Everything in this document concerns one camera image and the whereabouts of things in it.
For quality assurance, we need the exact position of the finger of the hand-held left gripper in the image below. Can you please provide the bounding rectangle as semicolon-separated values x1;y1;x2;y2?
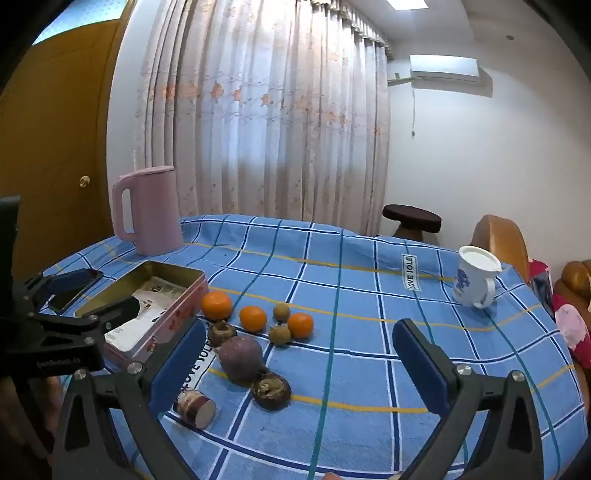
74;295;140;333
13;269;105;315

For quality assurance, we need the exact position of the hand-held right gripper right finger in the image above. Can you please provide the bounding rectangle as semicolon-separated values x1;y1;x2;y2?
392;318;546;480

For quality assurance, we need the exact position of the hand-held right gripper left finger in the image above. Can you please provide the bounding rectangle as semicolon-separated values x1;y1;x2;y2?
52;318;207;480

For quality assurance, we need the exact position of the small cylindrical jar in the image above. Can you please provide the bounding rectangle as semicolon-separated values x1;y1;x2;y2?
173;389;217;430

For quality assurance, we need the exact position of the dark brown mangosteen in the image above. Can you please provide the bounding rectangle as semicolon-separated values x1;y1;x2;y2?
252;374;293;410
207;320;238;348

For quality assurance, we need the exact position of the purple sweet potato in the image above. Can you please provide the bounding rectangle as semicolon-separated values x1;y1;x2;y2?
217;335;271;384

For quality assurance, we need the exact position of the rectangular metal tin box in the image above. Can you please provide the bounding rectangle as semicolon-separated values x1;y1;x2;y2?
74;260;208;370

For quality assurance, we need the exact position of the orange tangerine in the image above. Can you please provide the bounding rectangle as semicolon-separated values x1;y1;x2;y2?
287;312;315;341
201;291;233;322
239;305;268;332

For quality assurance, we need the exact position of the printed paper sheet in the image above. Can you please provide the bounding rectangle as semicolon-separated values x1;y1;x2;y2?
104;277;195;348

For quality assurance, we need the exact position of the white and blue mug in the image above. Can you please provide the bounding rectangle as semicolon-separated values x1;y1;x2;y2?
451;245;502;309

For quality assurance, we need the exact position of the pink electric kettle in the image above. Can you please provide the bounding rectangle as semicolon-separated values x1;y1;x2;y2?
112;165;184;256

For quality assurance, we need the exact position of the dark wooden stool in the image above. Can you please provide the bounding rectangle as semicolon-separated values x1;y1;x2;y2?
382;204;442;242

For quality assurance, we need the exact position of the wooden chair back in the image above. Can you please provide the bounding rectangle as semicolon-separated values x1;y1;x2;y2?
470;215;532;282

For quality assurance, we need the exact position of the red patterned cloth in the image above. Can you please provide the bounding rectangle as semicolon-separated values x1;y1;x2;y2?
526;258;591;365

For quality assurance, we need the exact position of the brown wooden door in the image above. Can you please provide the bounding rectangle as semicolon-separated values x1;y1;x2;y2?
0;18;123;287

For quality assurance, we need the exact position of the brown wooden armrest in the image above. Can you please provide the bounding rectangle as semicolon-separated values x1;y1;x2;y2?
553;260;591;317

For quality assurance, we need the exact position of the floral sheer curtain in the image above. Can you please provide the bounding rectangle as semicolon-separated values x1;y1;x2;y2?
134;0;393;236

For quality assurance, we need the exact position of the white air conditioner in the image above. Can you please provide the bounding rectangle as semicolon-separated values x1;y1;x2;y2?
388;54;494;97

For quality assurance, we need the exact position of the rectangular ceiling light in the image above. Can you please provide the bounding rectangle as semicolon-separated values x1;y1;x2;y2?
385;0;462;24

